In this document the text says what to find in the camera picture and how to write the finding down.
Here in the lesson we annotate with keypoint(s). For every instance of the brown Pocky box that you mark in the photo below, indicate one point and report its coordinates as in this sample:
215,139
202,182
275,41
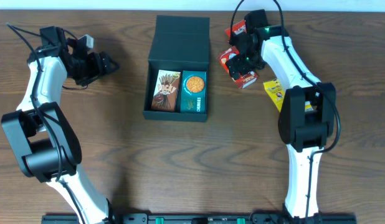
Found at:
166,91

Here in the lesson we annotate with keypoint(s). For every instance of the black storage box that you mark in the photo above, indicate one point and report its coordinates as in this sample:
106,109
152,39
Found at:
179,44

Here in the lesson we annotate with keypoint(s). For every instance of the yellow snack bag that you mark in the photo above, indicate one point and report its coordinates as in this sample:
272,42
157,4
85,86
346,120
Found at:
275,91

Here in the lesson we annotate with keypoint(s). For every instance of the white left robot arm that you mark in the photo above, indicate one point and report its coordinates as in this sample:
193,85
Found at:
44,144

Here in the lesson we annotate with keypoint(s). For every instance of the teal Chunkies cookie box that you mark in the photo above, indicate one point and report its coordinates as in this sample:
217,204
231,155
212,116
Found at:
193,92

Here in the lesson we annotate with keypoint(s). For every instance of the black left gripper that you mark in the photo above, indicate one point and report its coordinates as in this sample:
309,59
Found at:
96,71

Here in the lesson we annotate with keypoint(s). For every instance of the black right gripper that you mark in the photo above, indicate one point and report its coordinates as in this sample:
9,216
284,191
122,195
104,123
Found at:
237,59

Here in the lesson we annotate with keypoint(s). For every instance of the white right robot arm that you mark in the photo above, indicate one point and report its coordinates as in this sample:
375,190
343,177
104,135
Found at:
308,114

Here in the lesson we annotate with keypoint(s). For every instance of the red Hello Panda box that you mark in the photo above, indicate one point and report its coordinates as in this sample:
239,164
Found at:
245,77

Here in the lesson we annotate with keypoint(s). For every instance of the red Hacks candy bag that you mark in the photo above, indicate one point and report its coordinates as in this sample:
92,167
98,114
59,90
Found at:
237,28

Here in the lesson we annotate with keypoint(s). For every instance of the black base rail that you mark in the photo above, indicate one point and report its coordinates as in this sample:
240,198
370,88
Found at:
257,218

